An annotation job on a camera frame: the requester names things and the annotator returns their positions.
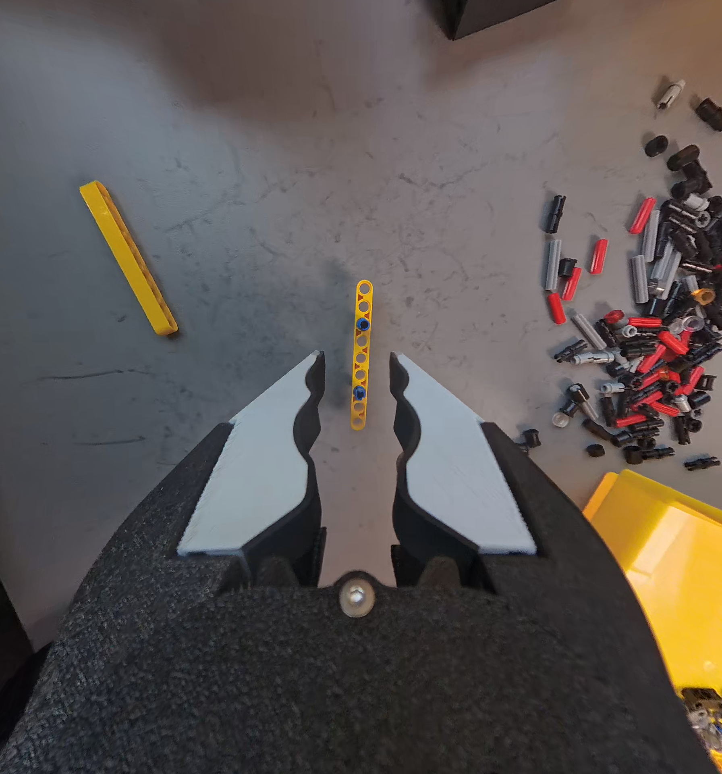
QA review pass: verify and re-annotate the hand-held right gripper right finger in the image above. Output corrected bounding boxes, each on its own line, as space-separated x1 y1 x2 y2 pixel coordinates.
389 352 538 586

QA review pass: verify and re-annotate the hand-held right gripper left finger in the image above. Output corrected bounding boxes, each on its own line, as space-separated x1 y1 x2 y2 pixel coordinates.
176 350 327 586

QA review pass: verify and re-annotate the yellow lego beam with blue pins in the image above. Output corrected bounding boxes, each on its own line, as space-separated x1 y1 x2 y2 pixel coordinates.
350 279 374 431

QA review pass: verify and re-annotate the long yellow lego beam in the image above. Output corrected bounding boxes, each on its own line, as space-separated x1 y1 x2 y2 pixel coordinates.
79 179 179 337

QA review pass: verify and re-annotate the pile of small lego pins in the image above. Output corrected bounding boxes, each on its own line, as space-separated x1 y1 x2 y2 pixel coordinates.
518 79 722 472

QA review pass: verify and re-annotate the heap of grey lego connectors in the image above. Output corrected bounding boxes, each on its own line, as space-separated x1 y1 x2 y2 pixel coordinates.
678 686 722 774

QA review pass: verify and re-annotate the yellow plastic bin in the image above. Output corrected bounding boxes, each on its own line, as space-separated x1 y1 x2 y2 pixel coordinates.
581 468 722 774

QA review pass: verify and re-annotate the black box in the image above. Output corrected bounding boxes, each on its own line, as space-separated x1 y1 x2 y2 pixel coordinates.
440 0 558 41

